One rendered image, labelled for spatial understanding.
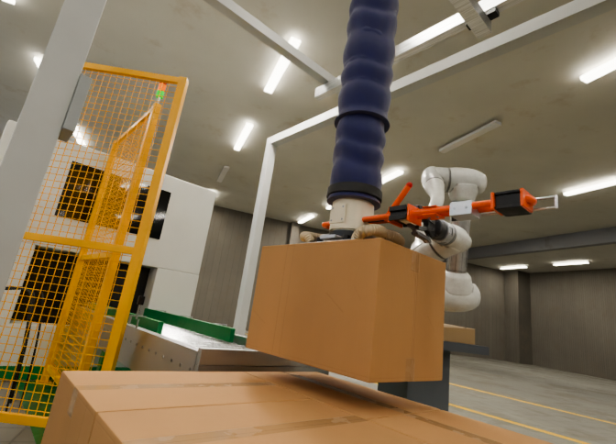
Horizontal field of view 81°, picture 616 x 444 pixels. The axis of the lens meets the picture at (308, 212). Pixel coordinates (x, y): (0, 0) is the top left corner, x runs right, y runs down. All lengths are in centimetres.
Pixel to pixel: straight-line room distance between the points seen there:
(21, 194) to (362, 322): 157
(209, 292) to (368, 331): 1168
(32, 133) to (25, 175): 20
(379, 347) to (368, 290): 16
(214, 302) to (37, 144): 1094
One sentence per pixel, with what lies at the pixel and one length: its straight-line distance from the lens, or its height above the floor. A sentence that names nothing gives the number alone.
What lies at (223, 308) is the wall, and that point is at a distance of 1273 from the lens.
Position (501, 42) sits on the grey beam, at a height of 312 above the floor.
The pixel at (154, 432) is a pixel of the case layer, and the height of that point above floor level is 54.
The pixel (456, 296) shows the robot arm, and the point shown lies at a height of 97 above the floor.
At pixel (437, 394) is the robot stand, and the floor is 50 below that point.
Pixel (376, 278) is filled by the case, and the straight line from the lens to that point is 108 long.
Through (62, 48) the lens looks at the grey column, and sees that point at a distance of 227.
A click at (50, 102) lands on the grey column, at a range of 215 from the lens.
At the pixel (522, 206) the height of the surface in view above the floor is 113.
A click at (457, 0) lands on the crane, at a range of 302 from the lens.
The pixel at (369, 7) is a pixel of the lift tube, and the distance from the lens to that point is 188.
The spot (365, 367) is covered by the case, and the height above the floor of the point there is 67.
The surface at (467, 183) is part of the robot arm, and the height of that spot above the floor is 153.
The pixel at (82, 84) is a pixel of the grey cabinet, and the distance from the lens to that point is 219.
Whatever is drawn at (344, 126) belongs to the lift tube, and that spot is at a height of 154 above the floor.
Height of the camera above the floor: 78
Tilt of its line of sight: 16 degrees up
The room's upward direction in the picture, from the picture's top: 8 degrees clockwise
